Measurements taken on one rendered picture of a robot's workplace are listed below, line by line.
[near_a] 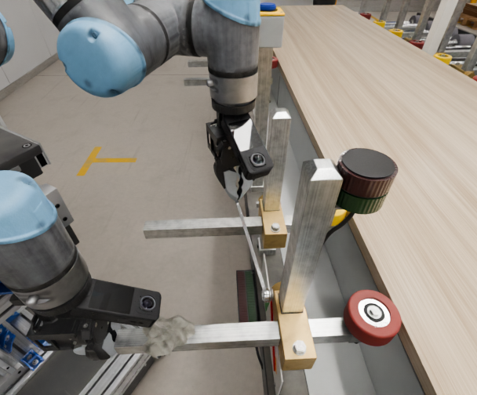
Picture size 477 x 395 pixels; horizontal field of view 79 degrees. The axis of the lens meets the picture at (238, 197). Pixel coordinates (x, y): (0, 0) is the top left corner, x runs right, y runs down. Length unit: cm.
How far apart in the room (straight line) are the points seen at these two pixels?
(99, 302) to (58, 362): 93
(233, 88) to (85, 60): 20
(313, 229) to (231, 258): 132
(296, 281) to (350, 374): 38
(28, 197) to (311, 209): 28
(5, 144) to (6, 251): 43
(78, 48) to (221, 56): 18
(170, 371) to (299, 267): 108
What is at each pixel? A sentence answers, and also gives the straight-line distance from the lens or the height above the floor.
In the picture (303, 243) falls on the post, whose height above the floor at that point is 106.
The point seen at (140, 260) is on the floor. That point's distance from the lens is 174.
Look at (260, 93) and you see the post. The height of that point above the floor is 104.
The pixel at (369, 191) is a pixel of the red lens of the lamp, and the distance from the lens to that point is 33.
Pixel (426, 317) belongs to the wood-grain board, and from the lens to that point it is 57.
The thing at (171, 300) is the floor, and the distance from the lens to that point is 156.
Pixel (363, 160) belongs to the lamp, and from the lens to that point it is 34.
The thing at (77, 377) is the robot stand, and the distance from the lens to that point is 131.
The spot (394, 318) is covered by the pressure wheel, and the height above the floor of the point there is 91.
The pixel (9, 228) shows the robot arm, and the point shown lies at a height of 116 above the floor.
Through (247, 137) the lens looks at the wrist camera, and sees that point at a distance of 47.
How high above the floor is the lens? 135
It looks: 42 degrees down
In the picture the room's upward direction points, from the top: straight up
